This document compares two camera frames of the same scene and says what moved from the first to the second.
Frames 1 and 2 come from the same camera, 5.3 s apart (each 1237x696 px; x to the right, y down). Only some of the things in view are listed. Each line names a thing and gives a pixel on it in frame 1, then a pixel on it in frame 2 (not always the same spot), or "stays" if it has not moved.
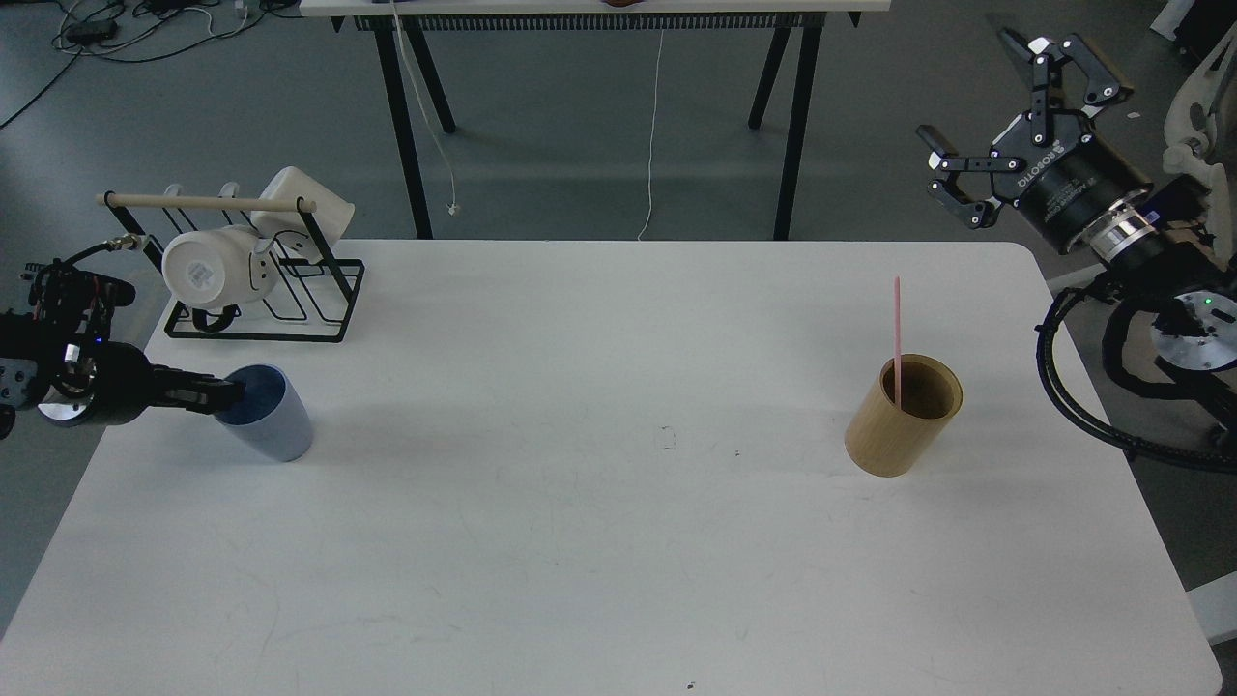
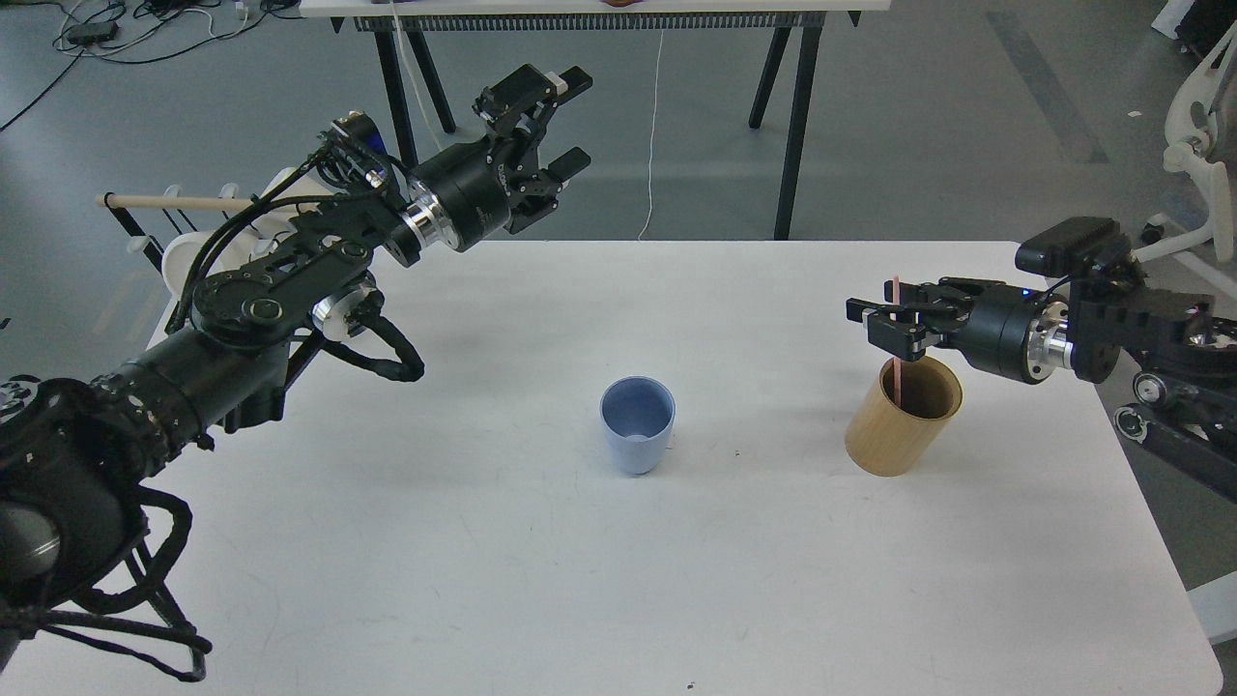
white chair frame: [1192, 130] stays
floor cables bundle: [147, 30] stays
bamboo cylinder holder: [881, 439] stays
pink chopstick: [898, 378] stays
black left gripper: [116, 383] to [465, 199]
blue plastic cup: [271, 415] to [637, 413]
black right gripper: [1058, 184] to [1009, 332]
